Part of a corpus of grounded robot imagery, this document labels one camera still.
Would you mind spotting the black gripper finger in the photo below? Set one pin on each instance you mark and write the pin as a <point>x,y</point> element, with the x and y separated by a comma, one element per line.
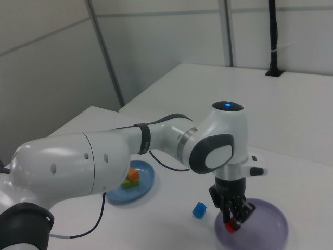
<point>226,211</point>
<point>243,211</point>

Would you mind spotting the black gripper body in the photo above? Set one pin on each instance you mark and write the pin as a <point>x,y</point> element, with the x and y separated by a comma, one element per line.
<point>230,187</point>

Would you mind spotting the red cylinder block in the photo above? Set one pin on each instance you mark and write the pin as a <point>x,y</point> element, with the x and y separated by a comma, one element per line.
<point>229,227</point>

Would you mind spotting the blue block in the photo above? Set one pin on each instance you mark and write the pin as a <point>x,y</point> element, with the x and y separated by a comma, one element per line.
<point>199,210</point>

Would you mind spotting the orange block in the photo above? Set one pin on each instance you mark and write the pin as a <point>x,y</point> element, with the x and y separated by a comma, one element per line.
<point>133,175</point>

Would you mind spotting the green block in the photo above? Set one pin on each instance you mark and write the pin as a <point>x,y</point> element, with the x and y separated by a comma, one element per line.
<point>130,184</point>

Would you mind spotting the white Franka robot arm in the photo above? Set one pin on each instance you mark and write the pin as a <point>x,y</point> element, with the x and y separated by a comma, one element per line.
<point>65,161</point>

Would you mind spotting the purple plate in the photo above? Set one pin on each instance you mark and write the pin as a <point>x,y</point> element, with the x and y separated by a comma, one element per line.
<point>260,234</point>

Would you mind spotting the blue plate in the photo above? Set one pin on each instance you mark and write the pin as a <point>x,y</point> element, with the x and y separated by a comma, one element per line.
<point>145,179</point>

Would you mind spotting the black camera pole with clamp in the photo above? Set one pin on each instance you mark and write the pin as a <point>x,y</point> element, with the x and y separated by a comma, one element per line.
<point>273,39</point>

